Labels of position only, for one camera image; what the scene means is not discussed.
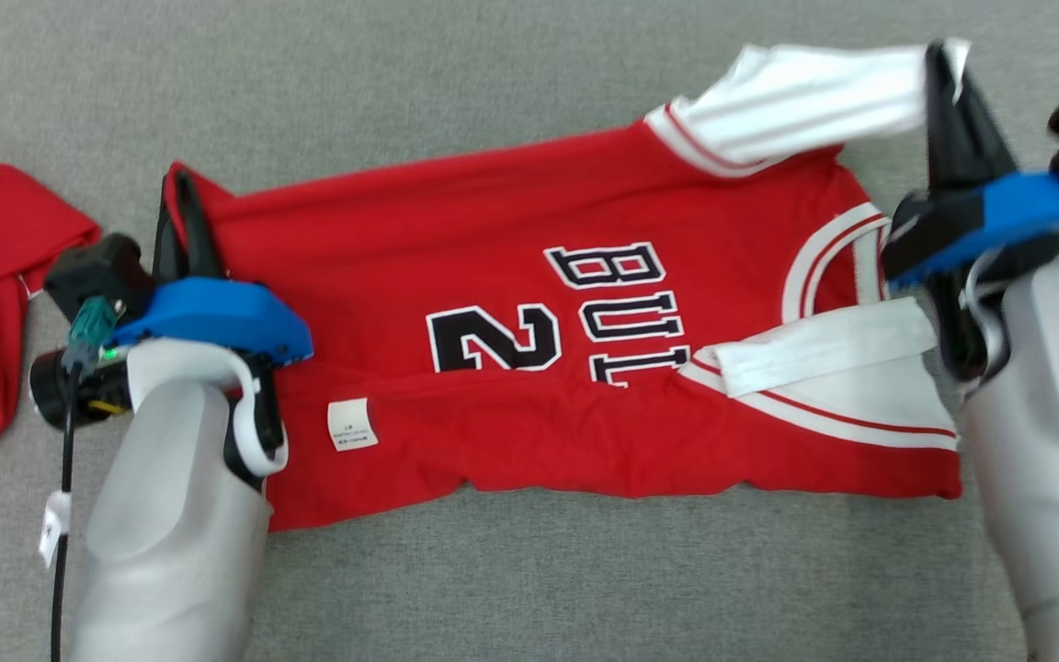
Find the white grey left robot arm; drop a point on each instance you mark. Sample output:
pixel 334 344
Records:
pixel 171 515

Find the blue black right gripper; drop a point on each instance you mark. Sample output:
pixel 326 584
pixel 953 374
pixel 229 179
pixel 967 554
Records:
pixel 998 216

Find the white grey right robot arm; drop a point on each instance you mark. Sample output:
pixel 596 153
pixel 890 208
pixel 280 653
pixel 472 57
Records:
pixel 1053 441

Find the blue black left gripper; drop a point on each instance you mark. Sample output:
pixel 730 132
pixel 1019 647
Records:
pixel 217 317

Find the grey fabric sofa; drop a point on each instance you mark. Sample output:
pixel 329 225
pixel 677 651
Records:
pixel 529 588

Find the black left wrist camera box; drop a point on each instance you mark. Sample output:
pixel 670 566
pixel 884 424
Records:
pixel 97 271

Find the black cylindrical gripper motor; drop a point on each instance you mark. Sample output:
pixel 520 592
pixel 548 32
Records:
pixel 61 388

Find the red white basketball jersey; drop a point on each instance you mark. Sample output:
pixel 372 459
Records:
pixel 493 230

